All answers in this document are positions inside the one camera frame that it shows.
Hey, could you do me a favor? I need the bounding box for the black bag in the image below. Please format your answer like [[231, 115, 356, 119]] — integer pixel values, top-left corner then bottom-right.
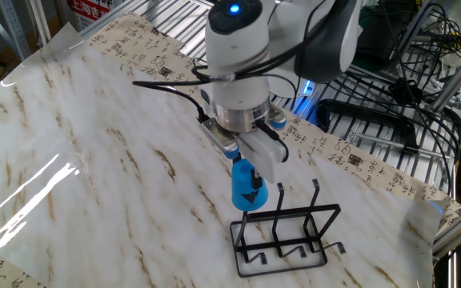
[[358, 15, 406, 71]]

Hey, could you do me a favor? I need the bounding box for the black strap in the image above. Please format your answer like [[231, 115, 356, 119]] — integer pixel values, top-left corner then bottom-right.
[[316, 98, 419, 150]]

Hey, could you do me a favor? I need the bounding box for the blue grey shelf upright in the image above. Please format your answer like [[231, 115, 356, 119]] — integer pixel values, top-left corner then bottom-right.
[[0, 0, 32, 61]]

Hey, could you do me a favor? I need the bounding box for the aluminium frame post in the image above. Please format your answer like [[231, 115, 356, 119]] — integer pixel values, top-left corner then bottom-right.
[[430, 38, 461, 114]]

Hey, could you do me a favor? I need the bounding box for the red white printed box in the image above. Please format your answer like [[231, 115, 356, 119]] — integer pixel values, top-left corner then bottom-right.
[[66, 0, 115, 31]]

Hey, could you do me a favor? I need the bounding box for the green mat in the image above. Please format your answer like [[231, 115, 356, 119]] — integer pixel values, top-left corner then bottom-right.
[[350, 15, 379, 74]]

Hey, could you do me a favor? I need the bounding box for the white metal post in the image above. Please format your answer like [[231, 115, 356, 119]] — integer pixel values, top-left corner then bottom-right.
[[26, 0, 52, 47]]

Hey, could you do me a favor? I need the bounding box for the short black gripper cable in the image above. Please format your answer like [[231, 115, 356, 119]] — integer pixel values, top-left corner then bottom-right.
[[254, 118, 291, 163]]

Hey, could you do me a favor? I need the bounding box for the black wire cup rack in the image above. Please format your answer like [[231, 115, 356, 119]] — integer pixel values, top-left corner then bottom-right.
[[229, 178, 347, 279]]

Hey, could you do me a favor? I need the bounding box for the silver metal rod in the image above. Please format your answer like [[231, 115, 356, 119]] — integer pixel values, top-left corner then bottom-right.
[[349, 133, 452, 160]]

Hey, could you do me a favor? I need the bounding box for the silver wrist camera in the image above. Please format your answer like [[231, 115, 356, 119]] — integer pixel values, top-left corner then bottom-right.
[[201, 117, 241, 160]]

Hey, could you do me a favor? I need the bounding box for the black power adapter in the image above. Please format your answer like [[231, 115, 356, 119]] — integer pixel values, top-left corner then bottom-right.
[[388, 78, 424, 106]]

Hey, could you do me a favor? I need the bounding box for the marble pattern glossy sheet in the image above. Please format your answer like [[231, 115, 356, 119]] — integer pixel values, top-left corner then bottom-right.
[[0, 22, 444, 288]]

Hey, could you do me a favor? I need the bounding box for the blue plastic cup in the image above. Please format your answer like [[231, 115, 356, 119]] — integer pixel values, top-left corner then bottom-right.
[[230, 158, 270, 212]]

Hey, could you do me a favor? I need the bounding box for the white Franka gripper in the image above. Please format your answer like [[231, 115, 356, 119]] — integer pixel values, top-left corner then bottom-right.
[[198, 88, 290, 191]]

